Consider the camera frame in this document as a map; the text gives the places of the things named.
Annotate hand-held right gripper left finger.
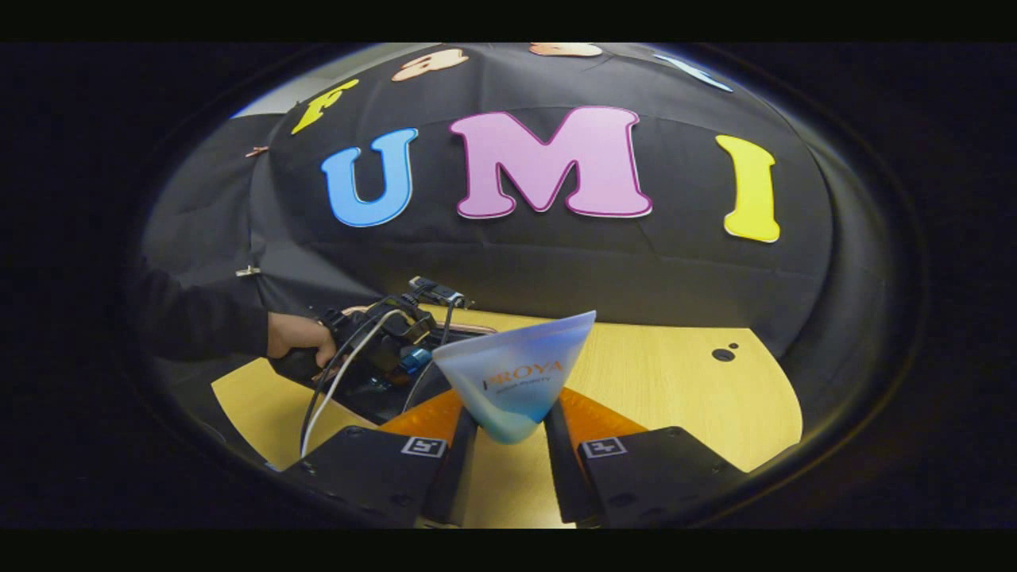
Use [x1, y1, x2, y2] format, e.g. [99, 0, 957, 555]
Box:
[282, 388, 479, 529]

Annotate white cable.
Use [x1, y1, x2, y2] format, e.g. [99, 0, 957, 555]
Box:
[300, 308, 408, 458]

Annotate black backdrop cloth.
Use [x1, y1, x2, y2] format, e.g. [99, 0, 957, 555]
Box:
[131, 44, 875, 446]

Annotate black cable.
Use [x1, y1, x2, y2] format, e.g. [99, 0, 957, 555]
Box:
[297, 296, 398, 455]

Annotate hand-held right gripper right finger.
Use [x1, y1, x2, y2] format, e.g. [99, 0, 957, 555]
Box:
[544, 387, 748, 527]

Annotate white blue skincare tube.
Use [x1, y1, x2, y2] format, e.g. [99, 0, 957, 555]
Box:
[431, 310, 597, 445]

